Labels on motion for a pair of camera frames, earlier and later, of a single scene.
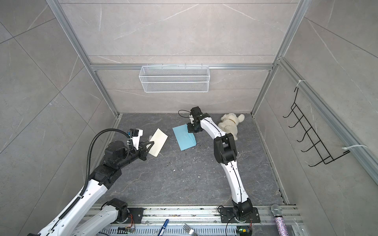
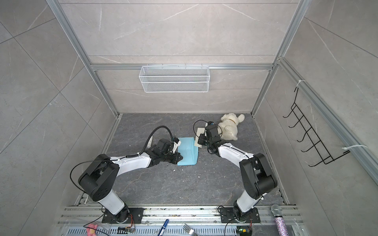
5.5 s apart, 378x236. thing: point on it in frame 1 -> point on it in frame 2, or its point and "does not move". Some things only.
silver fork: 190,230 does not move
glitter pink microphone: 277,211 does not move
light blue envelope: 185,140 -> 189,151
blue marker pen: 163,227 does not move
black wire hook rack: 326,157 does not move
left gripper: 142,152 -> 177,158
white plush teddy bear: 229,123 does not move
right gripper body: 193,128 -> 204,140
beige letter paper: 159,138 -> 199,131
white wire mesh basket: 174,79 does not move
